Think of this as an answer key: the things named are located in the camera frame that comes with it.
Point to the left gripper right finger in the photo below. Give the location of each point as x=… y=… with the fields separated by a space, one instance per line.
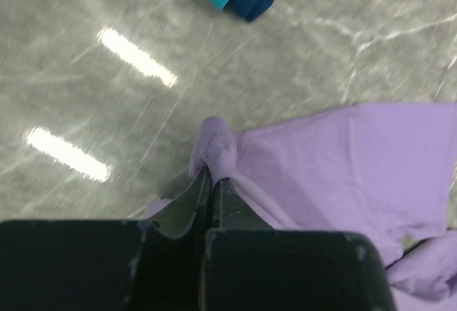
x=248 y=265

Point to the purple t shirt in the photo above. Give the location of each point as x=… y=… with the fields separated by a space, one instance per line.
x=380 y=169

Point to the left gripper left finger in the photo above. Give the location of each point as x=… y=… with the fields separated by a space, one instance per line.
x=150 y=264

